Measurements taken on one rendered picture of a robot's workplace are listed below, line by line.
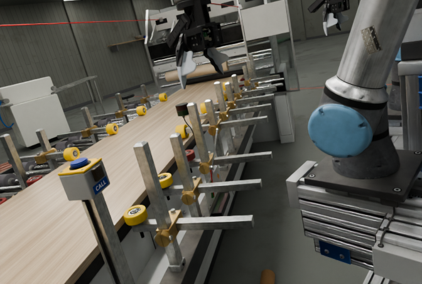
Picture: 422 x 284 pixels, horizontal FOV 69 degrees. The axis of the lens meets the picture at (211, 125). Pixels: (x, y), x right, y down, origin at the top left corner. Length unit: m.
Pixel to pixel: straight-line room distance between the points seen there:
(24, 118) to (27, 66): 4.67
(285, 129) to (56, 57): 9.58
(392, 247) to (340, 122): 0.29
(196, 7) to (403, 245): 0.67
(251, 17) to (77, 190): 3.08
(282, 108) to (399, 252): 3.08
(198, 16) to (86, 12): 12.11
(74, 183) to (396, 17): 0.68
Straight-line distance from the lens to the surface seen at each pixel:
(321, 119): 0.63
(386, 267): 0.78
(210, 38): 0.78
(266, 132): 3.97
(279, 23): 3.56
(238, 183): 1.25
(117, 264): 0.85
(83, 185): 0.73
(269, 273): 1.99
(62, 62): 12.14
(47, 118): 7.40
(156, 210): 1.05
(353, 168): 0.81
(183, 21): 0.81
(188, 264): 1.18
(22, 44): 11.85
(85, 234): 1.17
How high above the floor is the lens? 1.43
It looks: 16 degrees down
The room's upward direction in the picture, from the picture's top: 13 degrees counter-clockwise
